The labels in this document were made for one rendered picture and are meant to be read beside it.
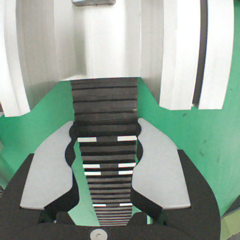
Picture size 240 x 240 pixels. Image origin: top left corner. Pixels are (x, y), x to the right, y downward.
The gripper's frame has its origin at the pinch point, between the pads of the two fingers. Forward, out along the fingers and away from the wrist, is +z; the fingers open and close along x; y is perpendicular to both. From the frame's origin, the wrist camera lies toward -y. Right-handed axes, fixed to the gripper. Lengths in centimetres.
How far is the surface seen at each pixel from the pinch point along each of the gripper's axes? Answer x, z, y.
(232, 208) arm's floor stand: 42, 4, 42
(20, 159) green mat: -12.2, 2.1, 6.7
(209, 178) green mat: 16.0, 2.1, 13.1
